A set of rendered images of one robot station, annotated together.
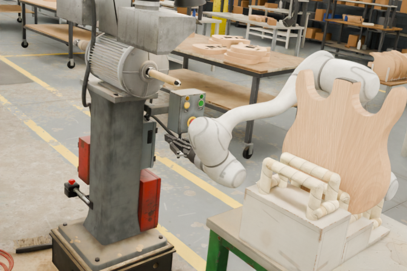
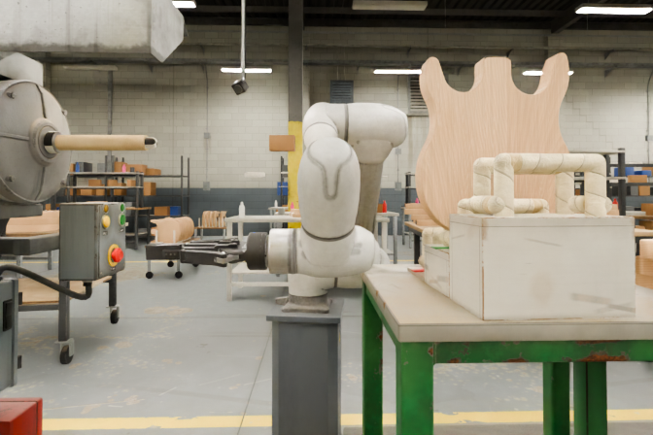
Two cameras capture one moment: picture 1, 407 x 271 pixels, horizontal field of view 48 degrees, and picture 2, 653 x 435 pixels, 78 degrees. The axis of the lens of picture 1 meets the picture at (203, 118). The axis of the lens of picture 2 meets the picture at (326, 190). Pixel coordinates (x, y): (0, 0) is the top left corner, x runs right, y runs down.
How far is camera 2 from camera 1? 1.27 m
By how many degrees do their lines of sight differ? 53
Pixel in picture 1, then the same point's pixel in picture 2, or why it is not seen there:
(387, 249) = not seen: hidden behind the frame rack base
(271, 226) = (549, 259)
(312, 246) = (626, 252)
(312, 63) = (330, 110)
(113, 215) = not seen: outside the picture
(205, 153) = (349, 204)
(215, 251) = (428, 385)
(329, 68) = (358, 109)
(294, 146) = (440, 168)
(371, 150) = (551, 134)
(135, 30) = (61, 13)
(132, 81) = (15, 158)
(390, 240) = not seen: hidden behind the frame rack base
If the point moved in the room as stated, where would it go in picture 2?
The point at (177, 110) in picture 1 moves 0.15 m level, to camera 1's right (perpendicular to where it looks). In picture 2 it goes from (87, 234) to (145, 230)
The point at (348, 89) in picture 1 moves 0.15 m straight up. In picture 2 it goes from (505, 67) to (505, 0)
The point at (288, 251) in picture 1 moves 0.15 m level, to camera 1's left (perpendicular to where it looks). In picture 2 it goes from (588, 284) to (572, 303)
